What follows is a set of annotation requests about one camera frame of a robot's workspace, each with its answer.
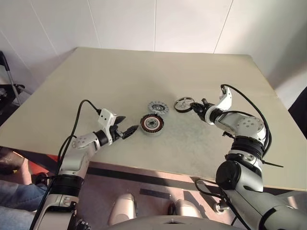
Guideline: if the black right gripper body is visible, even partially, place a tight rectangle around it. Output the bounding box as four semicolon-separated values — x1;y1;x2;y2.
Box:
200;98;212;123

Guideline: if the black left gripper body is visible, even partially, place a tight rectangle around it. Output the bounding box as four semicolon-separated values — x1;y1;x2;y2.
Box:
110;124;126;144

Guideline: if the black spoked rotor ring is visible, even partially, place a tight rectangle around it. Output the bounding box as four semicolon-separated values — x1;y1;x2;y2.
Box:
174;96;194;113

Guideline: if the grey round motor lid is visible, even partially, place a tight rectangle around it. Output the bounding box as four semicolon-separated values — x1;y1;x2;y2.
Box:
147;101;170;116

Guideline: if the motor housing with copper windings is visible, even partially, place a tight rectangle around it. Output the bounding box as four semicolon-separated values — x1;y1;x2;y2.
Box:
139;114;165;136

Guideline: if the silver rounded robot leg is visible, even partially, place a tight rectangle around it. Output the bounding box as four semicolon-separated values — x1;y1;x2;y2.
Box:
109;193;136;226
174;200;202;219

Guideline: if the black zip tie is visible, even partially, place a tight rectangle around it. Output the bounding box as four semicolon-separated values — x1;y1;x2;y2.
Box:
261;160;284;168

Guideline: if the small white caster wheel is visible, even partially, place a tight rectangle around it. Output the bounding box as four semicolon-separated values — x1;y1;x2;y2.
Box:
215;203;231;213

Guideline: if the dark rounded robot body shell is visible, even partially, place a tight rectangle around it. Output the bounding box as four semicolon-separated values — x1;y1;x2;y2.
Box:
107;215;240;230

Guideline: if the dark mottled brown object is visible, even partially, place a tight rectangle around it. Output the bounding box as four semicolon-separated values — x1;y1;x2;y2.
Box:
0;147;25;175

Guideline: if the person leg in blue jeans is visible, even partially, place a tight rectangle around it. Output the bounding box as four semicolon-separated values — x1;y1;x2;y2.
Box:
0;179;48;213

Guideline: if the black cart with metal pole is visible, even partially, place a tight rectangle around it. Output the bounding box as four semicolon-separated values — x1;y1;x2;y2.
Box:
0;50;32;115

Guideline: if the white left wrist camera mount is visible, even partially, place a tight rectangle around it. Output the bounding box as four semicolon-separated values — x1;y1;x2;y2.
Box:
96;108;118;146

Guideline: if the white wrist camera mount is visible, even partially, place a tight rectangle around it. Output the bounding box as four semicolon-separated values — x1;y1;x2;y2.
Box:
205;86;233;126
96;108;118;146

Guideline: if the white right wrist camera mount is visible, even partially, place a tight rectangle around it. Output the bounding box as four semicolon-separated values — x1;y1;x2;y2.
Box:
205;86;233;126

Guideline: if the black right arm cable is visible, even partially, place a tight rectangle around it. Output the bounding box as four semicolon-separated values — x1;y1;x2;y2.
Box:
220;83;273;158

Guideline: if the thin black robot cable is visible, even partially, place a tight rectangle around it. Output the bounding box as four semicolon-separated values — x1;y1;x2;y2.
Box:
194;178;248;230

